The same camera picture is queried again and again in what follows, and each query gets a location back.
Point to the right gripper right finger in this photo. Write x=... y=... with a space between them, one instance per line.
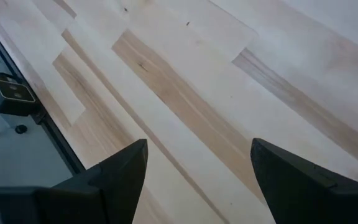
x=306 y=196

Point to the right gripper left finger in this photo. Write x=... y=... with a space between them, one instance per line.
x=123 y=180

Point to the black round knob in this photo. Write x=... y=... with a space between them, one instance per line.
x=20 y=129

